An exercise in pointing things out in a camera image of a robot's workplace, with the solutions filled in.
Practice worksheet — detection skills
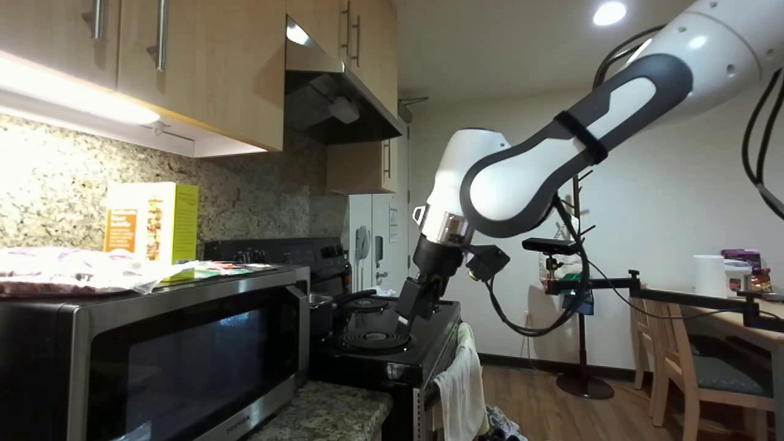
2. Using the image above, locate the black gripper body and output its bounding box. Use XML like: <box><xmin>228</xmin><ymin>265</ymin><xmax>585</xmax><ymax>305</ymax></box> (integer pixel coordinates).
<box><xmin>406</xmin><ymin>232</ymin><xmax>469</xmax><ymax>306</ymax></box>

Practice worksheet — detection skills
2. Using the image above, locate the stainless steel microwave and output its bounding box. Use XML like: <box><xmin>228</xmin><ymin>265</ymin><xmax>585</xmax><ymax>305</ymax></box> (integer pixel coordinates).
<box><xmin>0</xmin><ymin>261</ymin><xmax>315</xmax><ymax>441</ymax></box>

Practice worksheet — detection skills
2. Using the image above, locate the black pot with lid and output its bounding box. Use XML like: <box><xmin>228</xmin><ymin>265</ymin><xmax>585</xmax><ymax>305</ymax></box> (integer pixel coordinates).
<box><xmin>329</xmin><ymin>286</ymin><xmax>411</xmax><ymax>356</ymax></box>

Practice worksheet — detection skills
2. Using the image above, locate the black electric stove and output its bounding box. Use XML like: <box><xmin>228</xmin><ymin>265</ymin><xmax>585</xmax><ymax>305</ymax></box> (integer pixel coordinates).
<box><xmin>200</xmin><ymin>235</ymin><xmax>466</xmax><ymax>441</ymax></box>

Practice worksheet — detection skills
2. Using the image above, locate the white refrigerator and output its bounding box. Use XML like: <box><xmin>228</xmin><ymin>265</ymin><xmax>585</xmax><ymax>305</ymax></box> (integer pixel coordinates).
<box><xmin>342</xmin><ymin>189</ymin><xmax>413</xmax><ymax>300</ymax></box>

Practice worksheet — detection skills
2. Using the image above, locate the white hanging towel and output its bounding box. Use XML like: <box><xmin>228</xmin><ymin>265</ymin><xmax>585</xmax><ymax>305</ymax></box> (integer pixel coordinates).
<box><xmin>431</xmin><ymin>321</ymin><xmax>491</xmax><ymax>441</ymax></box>

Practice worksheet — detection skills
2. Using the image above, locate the range hood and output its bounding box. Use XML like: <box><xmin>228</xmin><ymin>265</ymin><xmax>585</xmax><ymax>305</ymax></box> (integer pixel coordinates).
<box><xmin>282</xmin><ymin>14</ymin><xmax>406</xmax><ymax>150</ymax></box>

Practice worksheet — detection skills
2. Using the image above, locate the wooden chair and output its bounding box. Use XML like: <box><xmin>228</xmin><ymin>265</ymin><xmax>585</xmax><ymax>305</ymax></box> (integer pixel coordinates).
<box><xmin>663</xmin><ymin>301</ymin><xmax>779</xmax><ymax>441</ymax></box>
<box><xmin>629</xmin><ymin>300</ymin><xmax>680</xmax><ymax>428</ymax></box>

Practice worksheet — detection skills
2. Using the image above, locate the green and yellow box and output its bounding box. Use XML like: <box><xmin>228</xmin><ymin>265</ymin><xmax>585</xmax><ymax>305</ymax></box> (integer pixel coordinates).
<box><xmin>101</xmin><ymin>180</ymin><xmax>200</xmax><ymax>268</ymax></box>

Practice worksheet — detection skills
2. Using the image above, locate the white container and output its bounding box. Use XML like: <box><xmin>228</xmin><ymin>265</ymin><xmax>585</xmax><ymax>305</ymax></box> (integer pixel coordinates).
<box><xmin>691</xmin><ymin>253</ymin><xmax>730</xmax><ymax>301</ymax></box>

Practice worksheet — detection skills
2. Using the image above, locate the purple package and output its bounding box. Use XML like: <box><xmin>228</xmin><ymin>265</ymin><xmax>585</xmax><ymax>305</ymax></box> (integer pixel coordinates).
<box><xmin>717</xmin><ymin>247</ymin><xmax>767</xmax><ymax>297</ymax></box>

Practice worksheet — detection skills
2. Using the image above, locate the round ceiling light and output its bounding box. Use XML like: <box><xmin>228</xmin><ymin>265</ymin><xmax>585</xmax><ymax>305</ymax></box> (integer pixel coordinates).
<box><xmin>591</xmin><ymin>0</ymin><xmax>631</xmax><ymax>30</ymax></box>

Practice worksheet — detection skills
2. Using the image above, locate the printed cloth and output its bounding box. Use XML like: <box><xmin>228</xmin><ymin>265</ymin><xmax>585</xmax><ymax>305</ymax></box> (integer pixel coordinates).
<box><xmin>0</xmin><ymin>246</ymin><xmax>282</xmax><ymax>301</ymax></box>

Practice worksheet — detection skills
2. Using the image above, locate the wooden dining table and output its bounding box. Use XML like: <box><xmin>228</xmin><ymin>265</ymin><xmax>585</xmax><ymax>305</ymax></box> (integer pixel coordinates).
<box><xmin>691</xmin><ymin>289</ymin><xmax>784</xmax><ymax>356</ymax></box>

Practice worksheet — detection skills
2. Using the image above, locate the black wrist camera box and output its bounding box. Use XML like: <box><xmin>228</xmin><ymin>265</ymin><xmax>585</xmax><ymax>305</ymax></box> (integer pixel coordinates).
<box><xmin>463</xmin><ymin>241</ymin><xmax>514</xmax><ymax>285</ymax></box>

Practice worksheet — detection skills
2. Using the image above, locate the black tripod with camera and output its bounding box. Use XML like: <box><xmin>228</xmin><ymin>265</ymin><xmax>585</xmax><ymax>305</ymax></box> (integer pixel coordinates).
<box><xmin>520</xmin><ymin>166</ymin><xmax>784</xmax><ymax>404</ymax></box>

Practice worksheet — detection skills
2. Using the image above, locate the metal wall cabinet handle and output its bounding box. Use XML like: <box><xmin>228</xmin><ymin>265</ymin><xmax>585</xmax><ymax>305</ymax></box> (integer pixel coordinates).
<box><xmin>337</xmin><ymin>0</ymin><xmax>356</xmax><ymax>62</ymax></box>
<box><xmin>87</xmin><ymin>0</ymin><xmax>104</xmax><ymax>41</ymax></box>
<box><xmin>151</xmin><ymin>0</ymin><xmax>172</xmax><ymax>73</ymax></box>
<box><xmin>351</xmin><ymin>11</ymin><xmax>365</xmax><ymax>68</ymax></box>

